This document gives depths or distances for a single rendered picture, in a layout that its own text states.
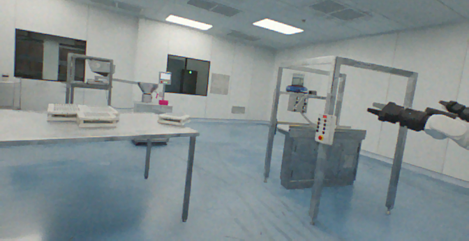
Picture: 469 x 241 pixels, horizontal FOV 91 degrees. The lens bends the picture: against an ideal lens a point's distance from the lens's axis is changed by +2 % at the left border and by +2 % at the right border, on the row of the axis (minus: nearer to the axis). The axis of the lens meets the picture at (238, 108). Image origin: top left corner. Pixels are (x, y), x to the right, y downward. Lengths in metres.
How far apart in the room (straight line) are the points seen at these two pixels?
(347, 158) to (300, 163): 0.81
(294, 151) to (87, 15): 6.08
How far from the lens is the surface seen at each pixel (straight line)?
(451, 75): 5.80
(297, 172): 3.20
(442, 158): 5.79
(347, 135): 3.52
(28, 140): 1.72
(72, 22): 7.28
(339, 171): 3.67
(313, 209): 2.50
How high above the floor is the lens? 1.23
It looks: 5 degrees down
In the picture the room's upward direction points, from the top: 7 degrees clockwise
